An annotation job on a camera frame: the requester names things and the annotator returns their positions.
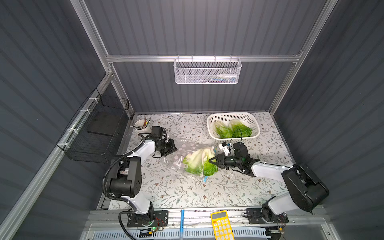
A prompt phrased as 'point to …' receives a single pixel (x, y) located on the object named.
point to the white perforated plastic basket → (247, 118)
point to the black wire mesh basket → (96, 134)
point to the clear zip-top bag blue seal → (168, 159)
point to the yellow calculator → (221, 225)
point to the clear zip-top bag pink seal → (182, 151)
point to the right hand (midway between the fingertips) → (211, 162)
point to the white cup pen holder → (142, 126)
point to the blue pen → (182, 226)
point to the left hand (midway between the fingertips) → (178, 149)
